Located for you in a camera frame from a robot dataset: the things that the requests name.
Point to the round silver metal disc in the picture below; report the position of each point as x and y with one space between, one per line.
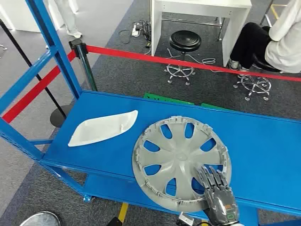
40 220

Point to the white curved plastic part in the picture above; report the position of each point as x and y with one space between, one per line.
101 129

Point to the blue metal shelf rack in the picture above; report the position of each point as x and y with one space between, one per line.
259 156

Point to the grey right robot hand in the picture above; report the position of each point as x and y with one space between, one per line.
219 199

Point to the black stanchion with round base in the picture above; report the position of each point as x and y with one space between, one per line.
59 117

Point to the black round swivel stool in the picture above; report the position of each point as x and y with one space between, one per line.
185 40
263 65

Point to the red barrier belt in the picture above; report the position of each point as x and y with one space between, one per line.
164 60
35 90

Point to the grey plastic wheel hubcap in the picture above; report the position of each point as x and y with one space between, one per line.
179 156

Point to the metal stanchion post black cap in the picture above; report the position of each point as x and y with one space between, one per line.
87 68

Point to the person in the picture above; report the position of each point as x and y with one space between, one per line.
66 15
287 40

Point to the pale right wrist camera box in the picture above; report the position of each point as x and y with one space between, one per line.
185 218

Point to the white power strip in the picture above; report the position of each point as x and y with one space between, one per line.
136 30

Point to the white desk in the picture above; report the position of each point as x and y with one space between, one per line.
200 6

